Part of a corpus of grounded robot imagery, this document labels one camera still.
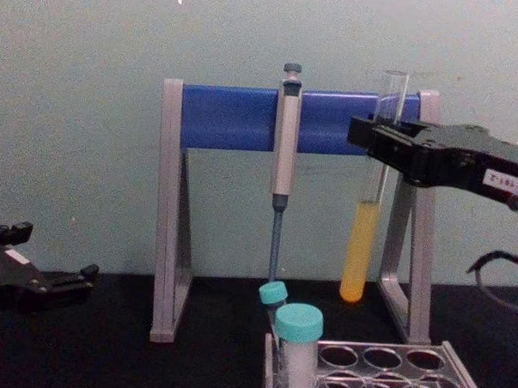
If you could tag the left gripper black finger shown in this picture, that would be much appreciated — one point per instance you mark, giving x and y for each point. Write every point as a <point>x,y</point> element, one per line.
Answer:
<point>68,282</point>
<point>16,230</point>

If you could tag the small teal-capped tube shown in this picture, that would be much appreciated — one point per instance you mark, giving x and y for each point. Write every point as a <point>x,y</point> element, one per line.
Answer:
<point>273,292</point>

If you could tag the large teal-capped white tube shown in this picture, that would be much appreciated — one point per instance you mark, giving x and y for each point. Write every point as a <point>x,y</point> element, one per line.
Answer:
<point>298,350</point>

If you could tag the grey stand with blue bar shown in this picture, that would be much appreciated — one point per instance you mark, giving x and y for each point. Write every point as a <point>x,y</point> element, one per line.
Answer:
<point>228,117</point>

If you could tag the grey and blue pipette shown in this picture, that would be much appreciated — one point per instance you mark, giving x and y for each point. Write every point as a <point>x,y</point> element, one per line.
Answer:
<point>285,152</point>

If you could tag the clear plastic tube rack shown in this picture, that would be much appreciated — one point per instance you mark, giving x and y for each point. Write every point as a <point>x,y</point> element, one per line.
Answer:
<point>406,368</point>

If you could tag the black table cloth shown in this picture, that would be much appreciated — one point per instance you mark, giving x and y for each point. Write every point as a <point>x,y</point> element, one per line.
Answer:
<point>105,359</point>

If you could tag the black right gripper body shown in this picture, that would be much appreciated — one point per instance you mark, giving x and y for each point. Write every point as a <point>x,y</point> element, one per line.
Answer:
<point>458,155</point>

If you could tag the glass tube with yellow liquid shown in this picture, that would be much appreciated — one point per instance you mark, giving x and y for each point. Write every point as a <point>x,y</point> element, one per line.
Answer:
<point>359,250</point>

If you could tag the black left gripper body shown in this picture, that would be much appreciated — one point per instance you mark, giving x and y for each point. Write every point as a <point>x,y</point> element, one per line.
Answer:
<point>6,277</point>

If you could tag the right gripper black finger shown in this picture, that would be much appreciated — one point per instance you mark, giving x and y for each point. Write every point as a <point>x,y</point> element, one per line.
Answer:
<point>394,150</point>
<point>359,131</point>

